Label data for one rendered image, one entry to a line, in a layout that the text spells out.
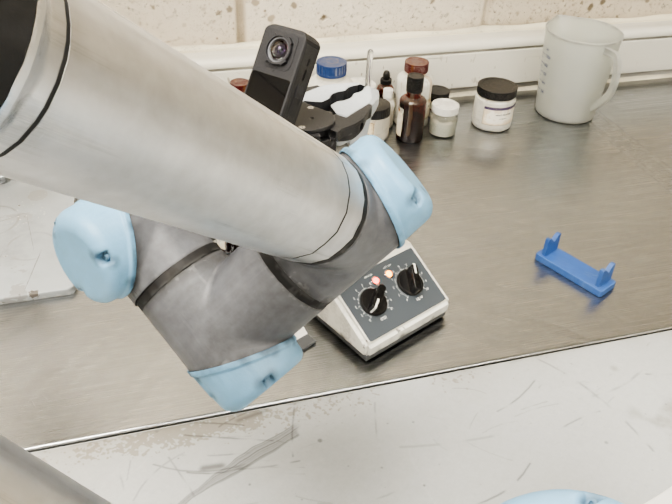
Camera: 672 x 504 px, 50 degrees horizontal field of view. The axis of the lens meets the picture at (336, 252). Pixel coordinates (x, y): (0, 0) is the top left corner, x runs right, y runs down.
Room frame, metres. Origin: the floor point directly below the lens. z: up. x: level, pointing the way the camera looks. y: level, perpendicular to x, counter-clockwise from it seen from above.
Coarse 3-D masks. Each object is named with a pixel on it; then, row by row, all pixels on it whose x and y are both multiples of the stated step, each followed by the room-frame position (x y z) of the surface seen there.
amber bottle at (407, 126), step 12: (408, 84) 1.07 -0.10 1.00; (420, 84) 1.07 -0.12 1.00; (408, 96) 1.07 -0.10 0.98; (420, 96) 1.07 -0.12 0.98; (408, 108) 1.06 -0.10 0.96; (420, 108) 1.06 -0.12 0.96; (408, 120) 1.06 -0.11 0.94; (420, 120) 1.06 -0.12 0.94; (396, 132) 1.07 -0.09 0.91; (408, 132) 1.05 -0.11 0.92; (420, 132) 1.06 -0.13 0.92
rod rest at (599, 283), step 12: (552, 240) 0.76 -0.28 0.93; (540, 252) 0.76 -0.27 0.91; (552, 252) 0.76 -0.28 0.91; (564, 252) 0.76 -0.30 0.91; (552, 264) 0.74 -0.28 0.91; (564, 264) 0.74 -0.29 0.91; (576, 264) 0.74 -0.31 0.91; (612, 264) 0.71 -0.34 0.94; (564, 276) 0.72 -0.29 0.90; (576, 276) 0.71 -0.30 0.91; (588, 276) 0.71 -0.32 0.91; (600, 276) 0.69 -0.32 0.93; (588, 288) 0.70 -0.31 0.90; (600, 288) 0.69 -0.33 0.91; (612, 288) 0.70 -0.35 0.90
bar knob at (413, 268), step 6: (414, 264) 0.64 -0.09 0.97; (408, 270) 0.64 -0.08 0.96; (414, 270) 0.64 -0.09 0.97; (402, 276) 0.64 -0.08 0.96; (408, 276) 0.64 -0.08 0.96; (414, 276) 0.63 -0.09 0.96; (420, 276) 0.65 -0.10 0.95; (402, 282) 0.63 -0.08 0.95; (408, 282) 0.63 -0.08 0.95; (414, 282) 0.62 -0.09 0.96; (420, 282) 0.63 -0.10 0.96; (402, 288) 0.63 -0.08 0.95; (408, 288) 0.63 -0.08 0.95; (414, 288) 0.62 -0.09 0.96; (420, 288) 0.62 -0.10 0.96; (408, 294) 0.62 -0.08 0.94; (414, 294) 0.62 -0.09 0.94
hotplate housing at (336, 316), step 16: (336, 304) 0.59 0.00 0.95; (448, 304) 0.63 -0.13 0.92; (320, 320) 0.61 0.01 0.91; (336, 320) 0.59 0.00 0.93; (352, 320) 0.58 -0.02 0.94; (416, 320) 0.60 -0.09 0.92; (432, 320) 0.62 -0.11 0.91; (352, 336) 0.57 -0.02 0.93; (384, 336) 0.57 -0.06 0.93; (400, 336) 0.58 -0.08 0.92; (368, 352) 0.56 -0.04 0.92
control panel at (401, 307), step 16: (400, 256) 0.67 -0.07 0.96; (416, 256) 0.67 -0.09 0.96; (368, 272) 0.63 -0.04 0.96; (384, 272) 0.64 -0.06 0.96; (352, 288) 0.61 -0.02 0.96; (368, 288) 0.61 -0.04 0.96; (432, 288) 0.64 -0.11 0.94; (352, 304) 0.59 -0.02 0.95; (400, 304) 0.61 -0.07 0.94; (416, 304) 0.62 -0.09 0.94; (432, 304) 0.62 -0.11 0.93; (368, 320) 0.58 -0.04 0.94; (384, 320) 0.59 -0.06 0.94; (400, 320) 0.59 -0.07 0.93; (368, 336) 0.56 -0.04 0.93
